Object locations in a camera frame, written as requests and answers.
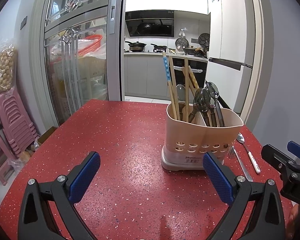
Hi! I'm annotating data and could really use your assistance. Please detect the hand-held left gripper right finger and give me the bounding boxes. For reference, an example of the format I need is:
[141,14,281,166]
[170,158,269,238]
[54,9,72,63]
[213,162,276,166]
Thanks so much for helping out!
[202,152,287,240]

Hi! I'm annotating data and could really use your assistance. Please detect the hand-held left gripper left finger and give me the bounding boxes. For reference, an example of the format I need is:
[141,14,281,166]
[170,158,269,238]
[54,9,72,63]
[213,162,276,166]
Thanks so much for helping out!
[17,151,101,240]

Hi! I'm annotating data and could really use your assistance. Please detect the beige plastic utensil holder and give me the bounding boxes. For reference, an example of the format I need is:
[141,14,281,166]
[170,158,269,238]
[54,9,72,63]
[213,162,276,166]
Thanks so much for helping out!
[161,102,244,172]

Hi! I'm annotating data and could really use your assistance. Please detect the small metal spoon dark handle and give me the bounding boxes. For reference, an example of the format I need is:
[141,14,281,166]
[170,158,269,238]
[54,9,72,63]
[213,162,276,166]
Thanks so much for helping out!
[211,90,225,127]

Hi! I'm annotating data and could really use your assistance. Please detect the plain wooden chopstick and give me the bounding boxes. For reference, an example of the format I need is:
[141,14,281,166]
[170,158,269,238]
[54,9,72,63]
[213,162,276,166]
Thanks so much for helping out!
[168,56,181,121]
[187,66,197,90]
[184,58,190,123]

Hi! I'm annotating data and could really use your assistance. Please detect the yellow patterned wooden chopstick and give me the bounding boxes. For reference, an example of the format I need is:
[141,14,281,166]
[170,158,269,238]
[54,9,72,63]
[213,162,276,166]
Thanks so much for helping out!
[190,71,200,90]

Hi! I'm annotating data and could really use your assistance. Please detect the blue patterned wooden chopstick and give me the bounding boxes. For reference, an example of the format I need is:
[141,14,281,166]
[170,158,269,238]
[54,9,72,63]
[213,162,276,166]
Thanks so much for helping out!
[161,52,177,120]

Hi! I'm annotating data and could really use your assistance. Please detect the person's right hand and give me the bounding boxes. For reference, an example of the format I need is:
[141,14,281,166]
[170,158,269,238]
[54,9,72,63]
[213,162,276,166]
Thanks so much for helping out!
[288,204,300,240]

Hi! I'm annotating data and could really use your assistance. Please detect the metal fork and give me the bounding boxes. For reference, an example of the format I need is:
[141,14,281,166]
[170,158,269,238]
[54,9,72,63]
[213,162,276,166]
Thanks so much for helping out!
[227,145,254,182]

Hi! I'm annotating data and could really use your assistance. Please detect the cardboard box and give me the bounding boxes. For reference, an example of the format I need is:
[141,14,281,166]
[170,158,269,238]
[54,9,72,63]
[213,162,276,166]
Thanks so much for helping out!
[36,125,59,146]

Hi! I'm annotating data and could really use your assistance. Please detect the clear plastic bag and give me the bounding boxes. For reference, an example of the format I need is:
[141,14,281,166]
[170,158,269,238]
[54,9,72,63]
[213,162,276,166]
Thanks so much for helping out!
[11,143,39,173]

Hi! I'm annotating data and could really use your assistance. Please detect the stack of pink stools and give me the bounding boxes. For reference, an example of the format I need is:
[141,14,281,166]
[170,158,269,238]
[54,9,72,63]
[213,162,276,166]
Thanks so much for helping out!
[0,87,40,156]

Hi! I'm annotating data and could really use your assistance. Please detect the single pink plastic stool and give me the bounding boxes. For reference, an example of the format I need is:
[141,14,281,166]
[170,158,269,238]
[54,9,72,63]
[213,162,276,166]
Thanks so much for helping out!
[0,130,18,186]

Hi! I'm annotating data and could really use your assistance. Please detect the black built-in oven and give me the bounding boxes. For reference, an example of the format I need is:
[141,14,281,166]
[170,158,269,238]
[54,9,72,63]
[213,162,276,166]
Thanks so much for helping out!
[168,56,208,88]

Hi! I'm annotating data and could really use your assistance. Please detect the grey kitchen base cabinet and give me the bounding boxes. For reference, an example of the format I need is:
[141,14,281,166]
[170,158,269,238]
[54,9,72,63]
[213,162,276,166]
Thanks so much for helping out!
[123,54,169,98]

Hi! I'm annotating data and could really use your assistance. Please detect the sliding glass door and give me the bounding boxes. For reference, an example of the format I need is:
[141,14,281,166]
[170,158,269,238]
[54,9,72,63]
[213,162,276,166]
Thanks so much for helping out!
[29,0,126,126]

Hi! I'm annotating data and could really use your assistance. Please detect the red plastic basket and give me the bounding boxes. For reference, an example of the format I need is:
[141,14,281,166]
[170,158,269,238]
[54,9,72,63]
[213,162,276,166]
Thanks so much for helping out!
[77,34,103,57]

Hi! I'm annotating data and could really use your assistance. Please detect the white refrigerator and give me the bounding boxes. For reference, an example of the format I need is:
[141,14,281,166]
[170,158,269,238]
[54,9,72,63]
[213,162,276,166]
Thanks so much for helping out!
[206,0,262,116]

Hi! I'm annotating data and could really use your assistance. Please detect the clear bag of nuts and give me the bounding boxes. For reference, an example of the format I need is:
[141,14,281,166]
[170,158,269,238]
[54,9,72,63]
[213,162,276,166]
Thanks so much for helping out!
[0,39,18,95]

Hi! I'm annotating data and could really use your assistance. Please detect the round black steamer rack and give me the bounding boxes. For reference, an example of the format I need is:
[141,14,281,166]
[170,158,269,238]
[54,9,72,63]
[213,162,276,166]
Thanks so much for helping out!
[198,33,211,48]
[175,37,188,50]

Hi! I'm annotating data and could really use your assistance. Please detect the small black frying pan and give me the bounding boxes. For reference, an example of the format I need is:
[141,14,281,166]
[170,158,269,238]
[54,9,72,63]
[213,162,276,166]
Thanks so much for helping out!
[150,43,169,52]

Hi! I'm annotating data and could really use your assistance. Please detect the black range hood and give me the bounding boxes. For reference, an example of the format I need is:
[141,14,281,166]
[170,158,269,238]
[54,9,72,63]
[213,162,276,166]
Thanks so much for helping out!
[125,10,175,38]

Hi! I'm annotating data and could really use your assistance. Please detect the metal spoon white handle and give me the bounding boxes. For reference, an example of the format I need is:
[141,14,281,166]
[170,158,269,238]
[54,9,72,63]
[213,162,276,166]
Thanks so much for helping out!
[236,132,261,174]

